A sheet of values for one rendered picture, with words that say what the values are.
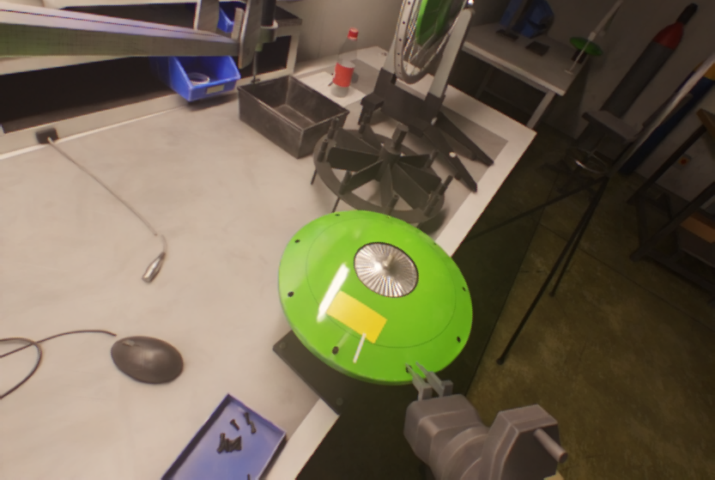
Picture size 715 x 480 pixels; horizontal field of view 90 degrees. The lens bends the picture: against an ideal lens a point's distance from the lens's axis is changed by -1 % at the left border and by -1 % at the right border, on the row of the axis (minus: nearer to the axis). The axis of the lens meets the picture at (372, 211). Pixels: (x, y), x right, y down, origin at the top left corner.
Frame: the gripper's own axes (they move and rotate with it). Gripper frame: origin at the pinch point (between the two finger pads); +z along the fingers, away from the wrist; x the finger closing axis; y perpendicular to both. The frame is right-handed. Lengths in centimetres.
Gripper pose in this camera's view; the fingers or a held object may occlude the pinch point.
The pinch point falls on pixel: (411, 363)
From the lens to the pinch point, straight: 50.6
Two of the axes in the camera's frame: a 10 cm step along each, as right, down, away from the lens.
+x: 9.3, 0.5, 3.6
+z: -3.5, -1.6, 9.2
